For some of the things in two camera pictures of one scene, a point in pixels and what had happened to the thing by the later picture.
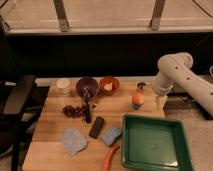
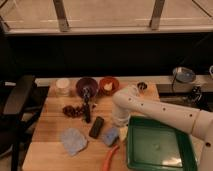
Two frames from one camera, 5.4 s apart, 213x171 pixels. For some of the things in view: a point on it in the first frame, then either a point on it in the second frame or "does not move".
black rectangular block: (96, 127) does not move
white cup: (63, 87) does not move
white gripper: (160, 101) to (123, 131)
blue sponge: (109, 135) does not move
